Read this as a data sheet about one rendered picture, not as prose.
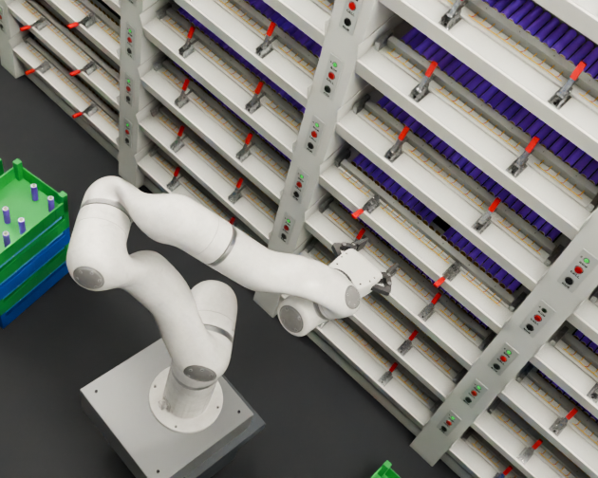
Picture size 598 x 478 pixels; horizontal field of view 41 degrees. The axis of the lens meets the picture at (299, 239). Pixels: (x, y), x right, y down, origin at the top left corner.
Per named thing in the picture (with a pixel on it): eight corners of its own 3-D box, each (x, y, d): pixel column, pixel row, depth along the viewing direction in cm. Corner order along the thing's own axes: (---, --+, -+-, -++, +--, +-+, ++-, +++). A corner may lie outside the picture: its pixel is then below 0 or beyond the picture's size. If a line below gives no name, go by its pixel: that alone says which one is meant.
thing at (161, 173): (260, 281, 266) (258, 265, 253) (139, 169, 283) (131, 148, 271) (303, 240, 272) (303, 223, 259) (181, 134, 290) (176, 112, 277)
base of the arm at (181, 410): (169, 446, 200) (177, 416, 186) (136, 381, 208) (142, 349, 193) (234, 414, 209) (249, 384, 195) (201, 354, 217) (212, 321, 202)
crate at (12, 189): (-9, 273, 225) (-12, 257, 219) (-61, 233, 229) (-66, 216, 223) (68, 211, 242) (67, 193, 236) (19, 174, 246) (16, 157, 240)
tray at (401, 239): (497, 335, 198) (507, 321, 189) (318, 183, 215) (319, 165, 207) (547, 280, 204) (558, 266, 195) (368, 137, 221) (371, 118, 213)
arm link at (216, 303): (166, 385, 189) (178, 338, 170) (179, 317, 200) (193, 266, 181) (216, 394, 191) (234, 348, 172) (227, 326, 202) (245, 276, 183)
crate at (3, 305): (0, 316, 244) (-3, 303, 238) (-47, 279, 248) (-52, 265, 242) (71, 255, 261) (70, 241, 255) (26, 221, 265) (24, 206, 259)
